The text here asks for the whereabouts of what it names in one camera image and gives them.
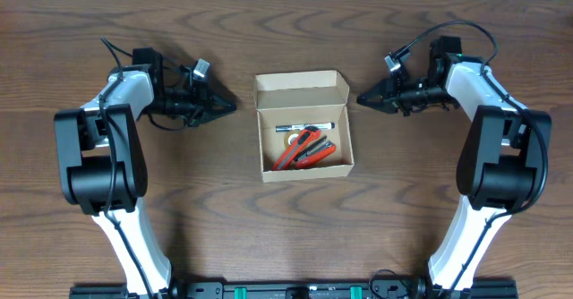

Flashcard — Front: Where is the yellow tape roll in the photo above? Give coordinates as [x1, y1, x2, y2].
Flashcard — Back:
[284, 130, 300, 149]

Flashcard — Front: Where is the black white marker pen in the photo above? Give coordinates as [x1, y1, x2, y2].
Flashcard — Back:
[275, 122, 336, 132]

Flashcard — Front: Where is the brown cardboard box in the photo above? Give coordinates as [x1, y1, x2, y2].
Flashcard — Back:
[254, 70, 355, 183]

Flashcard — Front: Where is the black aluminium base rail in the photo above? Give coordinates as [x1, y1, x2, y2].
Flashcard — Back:
[69, 269, 519, 299]

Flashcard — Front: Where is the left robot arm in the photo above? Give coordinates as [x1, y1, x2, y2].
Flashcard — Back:
[54, 47, 236, 298]

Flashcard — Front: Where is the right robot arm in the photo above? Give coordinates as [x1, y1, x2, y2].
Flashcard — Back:
[357, 36, 552, 298]

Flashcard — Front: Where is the red black utility knife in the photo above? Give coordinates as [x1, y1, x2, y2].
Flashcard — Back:
[272, 126, 321, 171]

